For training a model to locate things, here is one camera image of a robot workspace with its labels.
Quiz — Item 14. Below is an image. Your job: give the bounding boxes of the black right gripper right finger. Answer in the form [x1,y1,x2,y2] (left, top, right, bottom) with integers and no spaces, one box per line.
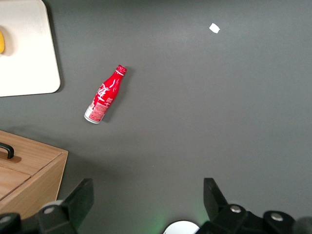
[203,177,249,234]

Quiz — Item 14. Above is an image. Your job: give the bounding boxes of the black drawer handle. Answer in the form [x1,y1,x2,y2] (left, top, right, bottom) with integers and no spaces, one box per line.
[0,142,15,159]

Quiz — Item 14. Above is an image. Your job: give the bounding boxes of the red coke bottle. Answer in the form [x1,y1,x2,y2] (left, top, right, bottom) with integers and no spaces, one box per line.
[83,64,128,125]

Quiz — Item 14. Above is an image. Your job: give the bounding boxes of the wooden drawer cabinet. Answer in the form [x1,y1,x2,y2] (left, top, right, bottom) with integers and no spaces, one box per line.
[0,130,69,220]

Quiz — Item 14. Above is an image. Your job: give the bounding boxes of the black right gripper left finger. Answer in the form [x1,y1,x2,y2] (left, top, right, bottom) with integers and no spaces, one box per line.
[38,177,95,234]

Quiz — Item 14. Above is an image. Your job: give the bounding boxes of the beige plastic tray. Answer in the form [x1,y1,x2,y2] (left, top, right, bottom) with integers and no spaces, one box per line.
[0,0,61,98]

